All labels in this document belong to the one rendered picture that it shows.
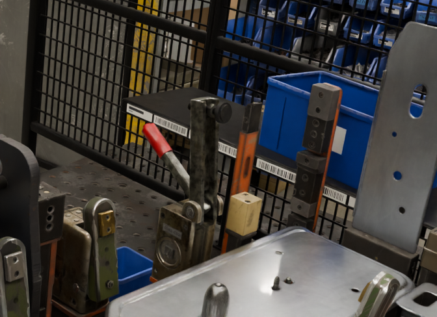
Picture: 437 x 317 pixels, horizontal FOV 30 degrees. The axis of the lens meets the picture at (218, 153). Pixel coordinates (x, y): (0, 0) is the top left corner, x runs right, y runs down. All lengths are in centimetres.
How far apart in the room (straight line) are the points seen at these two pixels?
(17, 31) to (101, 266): 265
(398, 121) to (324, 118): 15
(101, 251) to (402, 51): 53
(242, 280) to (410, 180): 32
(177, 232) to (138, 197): 91
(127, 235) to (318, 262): 75
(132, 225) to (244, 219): 75
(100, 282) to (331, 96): 51
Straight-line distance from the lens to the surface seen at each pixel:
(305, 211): 140
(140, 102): 169
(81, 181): 211
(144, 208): 200
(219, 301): 98
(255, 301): 106
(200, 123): 109
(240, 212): 118
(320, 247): 123
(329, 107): 133
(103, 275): 104
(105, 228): 101
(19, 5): 359
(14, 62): 365
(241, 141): 119
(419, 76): 122
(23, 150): 93
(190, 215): 112
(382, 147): 127
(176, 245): 115
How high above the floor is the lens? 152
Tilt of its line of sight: 20 degrees down
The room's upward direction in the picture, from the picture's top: 9 degrees clockwise
